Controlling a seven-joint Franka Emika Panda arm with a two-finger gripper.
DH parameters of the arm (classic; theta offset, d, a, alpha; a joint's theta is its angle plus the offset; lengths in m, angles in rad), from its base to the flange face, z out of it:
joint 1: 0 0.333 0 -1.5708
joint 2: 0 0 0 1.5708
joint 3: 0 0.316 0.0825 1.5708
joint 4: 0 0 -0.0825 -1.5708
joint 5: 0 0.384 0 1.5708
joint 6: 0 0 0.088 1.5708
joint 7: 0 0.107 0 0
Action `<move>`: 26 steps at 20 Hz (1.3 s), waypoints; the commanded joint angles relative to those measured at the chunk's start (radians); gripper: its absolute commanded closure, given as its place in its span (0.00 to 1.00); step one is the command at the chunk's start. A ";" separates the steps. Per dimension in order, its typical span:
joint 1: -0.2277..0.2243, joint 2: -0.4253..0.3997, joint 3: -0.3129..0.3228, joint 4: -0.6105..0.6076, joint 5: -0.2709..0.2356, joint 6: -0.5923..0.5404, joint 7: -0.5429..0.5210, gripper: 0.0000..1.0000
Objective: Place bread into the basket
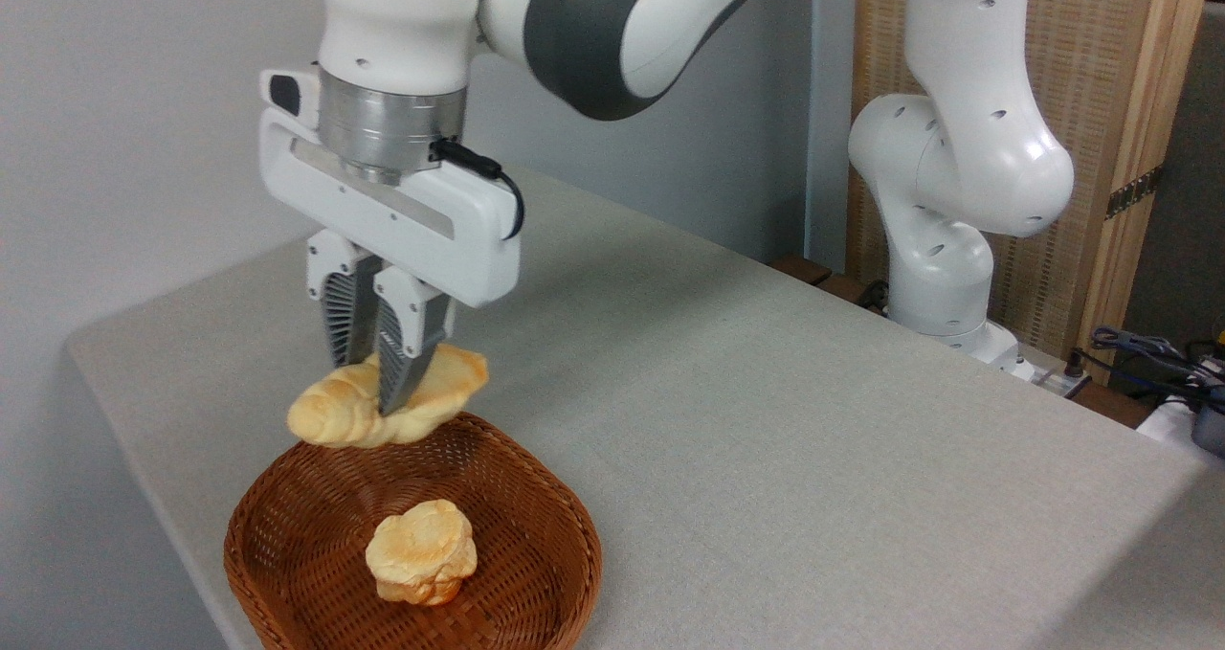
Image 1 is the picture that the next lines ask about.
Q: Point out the round flower-shaped bread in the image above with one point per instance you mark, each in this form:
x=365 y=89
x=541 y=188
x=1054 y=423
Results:
x=421 y=549

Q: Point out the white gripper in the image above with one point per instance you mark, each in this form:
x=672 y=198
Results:
x=450 y=238

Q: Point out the metal screen hinge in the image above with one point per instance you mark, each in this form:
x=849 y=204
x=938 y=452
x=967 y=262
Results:
x=1134 y=190

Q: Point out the black plug at robot base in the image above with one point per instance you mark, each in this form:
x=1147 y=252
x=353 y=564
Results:
x=1076 y=363

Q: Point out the long braided bread loaf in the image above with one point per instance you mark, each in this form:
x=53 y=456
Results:
x=335 y=415

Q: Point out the brown woven wicker basket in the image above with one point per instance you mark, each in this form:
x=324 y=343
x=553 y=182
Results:
x=306 y=526

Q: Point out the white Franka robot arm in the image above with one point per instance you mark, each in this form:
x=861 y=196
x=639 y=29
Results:
x=967 y=152

